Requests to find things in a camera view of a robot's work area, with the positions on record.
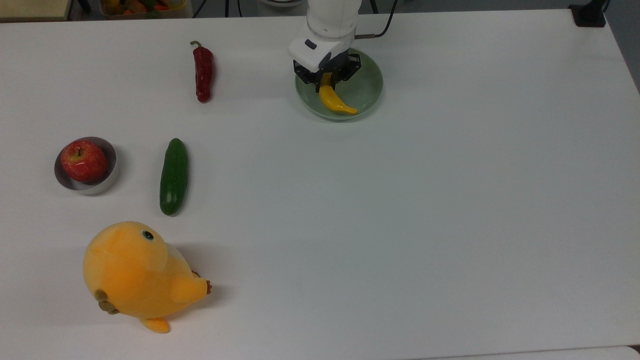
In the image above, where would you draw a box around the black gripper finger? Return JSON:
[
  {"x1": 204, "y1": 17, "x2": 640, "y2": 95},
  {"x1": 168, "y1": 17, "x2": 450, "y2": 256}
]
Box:
[
  {"x1": 327, "y1": 51, "x2": 362, "y2": 85},
  {"x1": 293, "y1": 60, "x2": 327, "y2": 94}
]

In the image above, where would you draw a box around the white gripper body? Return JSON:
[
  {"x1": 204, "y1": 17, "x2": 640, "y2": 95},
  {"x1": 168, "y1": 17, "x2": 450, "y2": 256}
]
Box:
[{"x1": 287, "y1": 33, "x2": 356, "y2": 73}]

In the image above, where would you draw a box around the yellow banana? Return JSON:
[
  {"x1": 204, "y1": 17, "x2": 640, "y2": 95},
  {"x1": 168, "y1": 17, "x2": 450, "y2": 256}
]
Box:
[{"x1": 318, "y1": 73, "x2": 359, "y2": 116}]

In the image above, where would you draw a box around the pale green plastic plate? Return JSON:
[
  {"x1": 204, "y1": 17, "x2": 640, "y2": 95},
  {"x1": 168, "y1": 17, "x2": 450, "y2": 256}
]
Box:
[{"x1": 294, "y1": 48, "x2": 384, "y2": 122}]

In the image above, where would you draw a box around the red chili pepper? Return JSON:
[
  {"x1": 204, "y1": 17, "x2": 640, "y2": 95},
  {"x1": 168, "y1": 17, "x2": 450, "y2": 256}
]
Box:
[{"x1": 189, "y1": 40, "x2": 215, "y2": 104}]

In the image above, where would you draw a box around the dark green cucumber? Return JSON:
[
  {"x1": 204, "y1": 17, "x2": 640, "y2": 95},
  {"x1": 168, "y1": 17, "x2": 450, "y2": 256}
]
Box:
[{"x1": 159, "y1": 137, "x2": 190, "y2": 217}]

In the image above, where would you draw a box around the crate of toy fruit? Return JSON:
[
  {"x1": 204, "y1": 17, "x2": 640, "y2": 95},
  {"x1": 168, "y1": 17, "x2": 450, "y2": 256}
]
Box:
[{"x1": 99, "y1": 0, "x2": 193, "y2": 20}]

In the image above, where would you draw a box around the small metal bowl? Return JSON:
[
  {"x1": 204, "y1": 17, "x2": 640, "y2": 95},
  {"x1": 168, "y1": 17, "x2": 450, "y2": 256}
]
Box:
[{"x1": 54, "y1": 136, "x2": 119, "y2": 196}]

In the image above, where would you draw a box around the red apple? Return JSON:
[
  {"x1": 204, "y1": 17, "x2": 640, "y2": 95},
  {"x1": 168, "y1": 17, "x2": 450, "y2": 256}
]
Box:
[{"x1": 60, "y1": 139, "x2": 109, "y2": 183}]

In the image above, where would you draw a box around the black table clamp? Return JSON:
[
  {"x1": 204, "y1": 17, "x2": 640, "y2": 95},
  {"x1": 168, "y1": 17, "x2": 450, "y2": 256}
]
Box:
[{"x1": 568, "y1": 0, "x2": 611, "y2": 28}]

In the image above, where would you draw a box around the orange plush chick toy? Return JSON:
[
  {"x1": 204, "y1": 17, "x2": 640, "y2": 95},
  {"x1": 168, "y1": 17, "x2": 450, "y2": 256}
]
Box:
[{"x1": 82, "y1": 221, "x2": 213, "y2": 334}]

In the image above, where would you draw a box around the light wooden side table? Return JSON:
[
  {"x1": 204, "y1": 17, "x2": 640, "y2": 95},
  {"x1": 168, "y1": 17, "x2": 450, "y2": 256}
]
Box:
[{"x1": 0, "y1": 0, "x2": 74, "y2": 23}]

